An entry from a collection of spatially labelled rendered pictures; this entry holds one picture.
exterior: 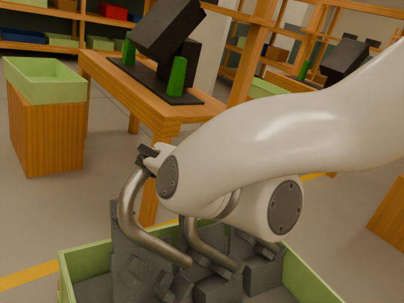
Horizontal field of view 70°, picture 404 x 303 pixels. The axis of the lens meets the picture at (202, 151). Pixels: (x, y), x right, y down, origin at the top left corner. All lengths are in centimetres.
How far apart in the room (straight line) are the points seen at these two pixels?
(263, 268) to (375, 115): 72
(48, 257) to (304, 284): 154
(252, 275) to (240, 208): 60
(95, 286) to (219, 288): 32
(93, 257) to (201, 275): 28
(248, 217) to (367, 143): 13
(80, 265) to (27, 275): 118
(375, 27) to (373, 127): 1160
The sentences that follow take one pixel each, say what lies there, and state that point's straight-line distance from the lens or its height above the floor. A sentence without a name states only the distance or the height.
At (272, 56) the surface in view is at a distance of 617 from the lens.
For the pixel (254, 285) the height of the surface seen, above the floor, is 88.
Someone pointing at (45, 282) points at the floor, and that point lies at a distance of 197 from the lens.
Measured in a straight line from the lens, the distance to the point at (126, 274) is 69.
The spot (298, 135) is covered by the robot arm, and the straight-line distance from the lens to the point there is 26.
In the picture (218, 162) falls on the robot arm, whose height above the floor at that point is 143.
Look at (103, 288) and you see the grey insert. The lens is 87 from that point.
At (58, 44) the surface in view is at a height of 28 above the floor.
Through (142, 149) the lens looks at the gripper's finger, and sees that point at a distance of 50.
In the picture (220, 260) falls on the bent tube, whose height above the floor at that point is 99.
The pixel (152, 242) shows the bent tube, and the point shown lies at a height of 111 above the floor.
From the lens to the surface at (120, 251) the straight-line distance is 69.
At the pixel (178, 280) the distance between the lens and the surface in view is 79.
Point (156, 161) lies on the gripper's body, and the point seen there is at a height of 132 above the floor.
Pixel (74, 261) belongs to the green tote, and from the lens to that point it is 83.
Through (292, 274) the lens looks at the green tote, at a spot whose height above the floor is 90.
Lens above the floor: 155
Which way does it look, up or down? 27 degrees down
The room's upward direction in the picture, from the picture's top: 15 degrees clockwise
